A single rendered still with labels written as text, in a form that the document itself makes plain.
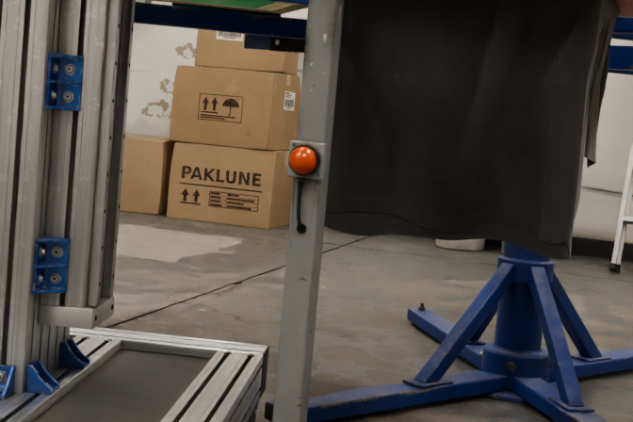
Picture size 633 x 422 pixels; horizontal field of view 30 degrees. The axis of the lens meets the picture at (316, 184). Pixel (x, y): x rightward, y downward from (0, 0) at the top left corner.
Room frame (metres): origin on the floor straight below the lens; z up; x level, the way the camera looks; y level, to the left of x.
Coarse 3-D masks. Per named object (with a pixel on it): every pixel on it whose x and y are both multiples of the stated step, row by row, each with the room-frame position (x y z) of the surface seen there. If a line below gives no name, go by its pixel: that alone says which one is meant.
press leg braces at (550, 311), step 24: (504, 264) 3.09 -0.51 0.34; (504, 288) 3.05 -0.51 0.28; (552, 288) 3.20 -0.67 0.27; (480, 312) 2.99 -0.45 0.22; (552, 312) 2.96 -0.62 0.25; (576, 312) 3.28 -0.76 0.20; (456, 336) 2.94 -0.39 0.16; (552, 336) 2.90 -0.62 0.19; (576, 336) 3.31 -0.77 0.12; (432, 360) 2.91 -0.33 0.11; (552, 360) 2.88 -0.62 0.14; (600, 360) 3.35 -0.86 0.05; (432, 384) 2.86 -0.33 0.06; (576, 384) 2.81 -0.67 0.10; (576, 408) 2.75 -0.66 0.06
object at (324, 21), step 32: (320, 0) 1.61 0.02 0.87; (320, 32) 1.60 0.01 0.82; (320, 64) 1.60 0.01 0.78; (320, 96) 1.60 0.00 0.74; (320, 128) 1.60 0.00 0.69; (320, 160) 1.59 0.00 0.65; (320, 192) 1.60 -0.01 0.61; (320, 224) 1.62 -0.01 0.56; (288, 256) 1.61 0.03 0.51; (320, 256) 1.63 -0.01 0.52; (288, 288) 1.61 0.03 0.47; (288, 320) 1.61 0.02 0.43; (288, 352) 1.61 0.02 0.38; (288, 384) 1.60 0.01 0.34; (288, 416) 1.60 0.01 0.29
